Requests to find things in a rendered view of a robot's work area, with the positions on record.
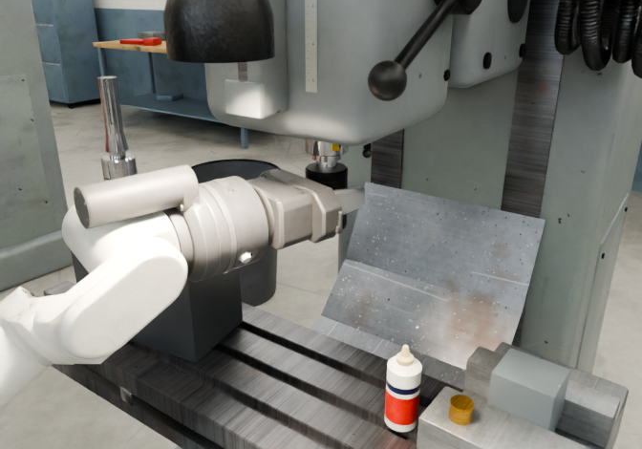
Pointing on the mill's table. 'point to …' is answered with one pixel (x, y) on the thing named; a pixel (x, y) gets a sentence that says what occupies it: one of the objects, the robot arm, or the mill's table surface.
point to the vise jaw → (482, 429)
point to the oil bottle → (402, 391)
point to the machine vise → (607, 412)
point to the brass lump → (460, 410)
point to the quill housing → (350, 55)
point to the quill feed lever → (389, 71)
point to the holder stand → (191, 315)
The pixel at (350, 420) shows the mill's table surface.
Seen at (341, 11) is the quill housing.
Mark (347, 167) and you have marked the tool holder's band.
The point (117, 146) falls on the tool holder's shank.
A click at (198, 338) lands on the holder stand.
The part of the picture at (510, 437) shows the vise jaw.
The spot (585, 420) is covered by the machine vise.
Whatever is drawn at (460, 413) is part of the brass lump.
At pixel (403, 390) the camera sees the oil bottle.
